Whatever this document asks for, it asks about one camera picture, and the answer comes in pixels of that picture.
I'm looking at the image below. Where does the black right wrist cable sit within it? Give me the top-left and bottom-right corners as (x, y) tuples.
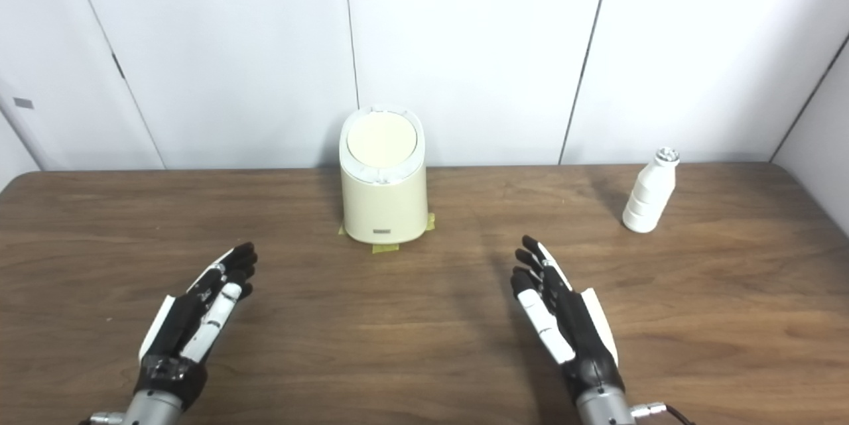
(630, 402), (694, 425)

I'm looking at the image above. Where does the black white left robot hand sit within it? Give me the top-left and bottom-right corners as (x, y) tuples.
(135, 242), (258, 409)

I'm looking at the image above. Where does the round cream bin lid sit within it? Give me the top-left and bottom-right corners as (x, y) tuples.
(346, 111), (419, 167)

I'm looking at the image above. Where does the small white plastic bottle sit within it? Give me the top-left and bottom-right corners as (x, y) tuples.
(622, 148), (681, 234)

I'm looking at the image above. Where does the cream-colored bin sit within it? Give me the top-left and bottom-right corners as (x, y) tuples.
(339, 105), (428, 245)

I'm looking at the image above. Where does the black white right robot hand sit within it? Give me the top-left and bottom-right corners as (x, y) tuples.
(510, 235), (625, 406)

